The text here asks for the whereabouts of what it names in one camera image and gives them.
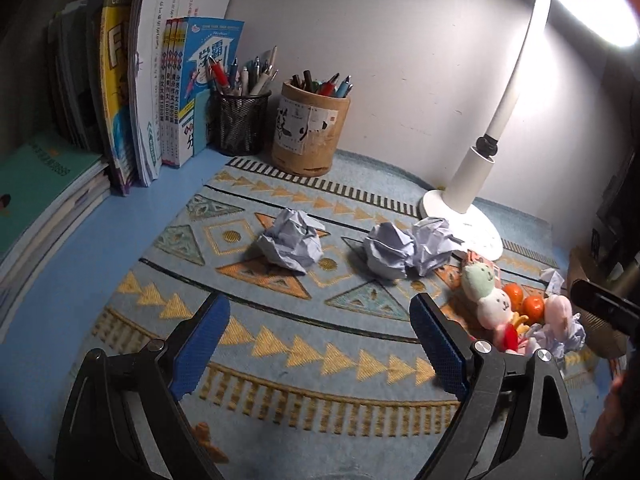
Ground green and white plush toy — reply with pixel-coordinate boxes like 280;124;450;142
461;252;513;332

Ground bamboo pen holder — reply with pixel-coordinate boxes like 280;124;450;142
271;80;351;177

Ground blue patterned woven mat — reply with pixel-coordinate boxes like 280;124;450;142
50;152;626;480

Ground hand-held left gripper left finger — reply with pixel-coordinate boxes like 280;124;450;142
52;293;231;480

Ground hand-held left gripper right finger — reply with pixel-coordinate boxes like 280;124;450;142
410;292;586;480

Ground orange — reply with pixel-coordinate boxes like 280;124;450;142
521;296;547;322
501;283;525;311

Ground white paper ball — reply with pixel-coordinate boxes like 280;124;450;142
256;208;328;275
530;312;587;359
363;222;417;281
411;216;467;277

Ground brown ribbed bowl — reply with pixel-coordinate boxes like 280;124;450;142
567;245;629;361

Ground white paper booklets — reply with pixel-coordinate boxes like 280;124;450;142
127;0;238;187

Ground black mesh pen holder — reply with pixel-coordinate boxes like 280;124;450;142
213;91;273;157

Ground yellow cover book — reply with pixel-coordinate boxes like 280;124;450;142
100;0;140;197

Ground stack of teal books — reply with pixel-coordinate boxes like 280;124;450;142
0;132;112;321

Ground blue boxed book set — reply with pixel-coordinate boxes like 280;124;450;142
160;17;246;168

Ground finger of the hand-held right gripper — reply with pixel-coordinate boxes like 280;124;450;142
571;278;640;337

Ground pink plush toy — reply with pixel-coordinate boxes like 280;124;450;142
542;294;577;342

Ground bunch of pens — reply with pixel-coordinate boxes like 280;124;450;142
202;45;281;97
290;71;355;98

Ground dark upright books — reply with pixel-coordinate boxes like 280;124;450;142
47;0;110;155

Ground lined paper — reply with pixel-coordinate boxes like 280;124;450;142
540;268;568;296

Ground white desk lamp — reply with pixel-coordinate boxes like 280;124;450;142
419;0;640;261

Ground red and yellow plush toy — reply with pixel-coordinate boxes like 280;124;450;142
495;312;532;354

